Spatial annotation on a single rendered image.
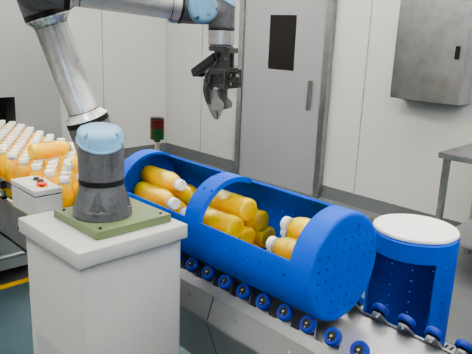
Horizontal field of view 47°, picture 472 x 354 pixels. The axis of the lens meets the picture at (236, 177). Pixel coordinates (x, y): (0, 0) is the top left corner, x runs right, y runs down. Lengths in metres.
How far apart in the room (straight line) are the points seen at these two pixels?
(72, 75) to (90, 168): 0.26
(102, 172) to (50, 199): 0.62
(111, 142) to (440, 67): 3.63
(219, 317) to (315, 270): 0.40
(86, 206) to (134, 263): 0.19
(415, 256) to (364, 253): 0.39
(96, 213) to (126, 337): 0.33
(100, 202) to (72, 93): 0.30
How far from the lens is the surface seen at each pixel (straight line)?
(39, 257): 1.51
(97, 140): 1.38
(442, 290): 1.92
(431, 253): 1.82
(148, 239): 1.39
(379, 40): 5.22
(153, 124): 2.47
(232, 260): 1.46
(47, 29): 1.50
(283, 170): 5.93
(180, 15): 1.42
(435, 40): 4.72
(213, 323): 1.60
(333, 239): 1.32
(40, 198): 1.97
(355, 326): 1.48
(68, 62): 1.50
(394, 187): 5.24
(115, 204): 1.41
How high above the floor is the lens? 1.65
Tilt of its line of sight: 15 degrees down
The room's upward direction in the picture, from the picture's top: 2 degrees clockwise
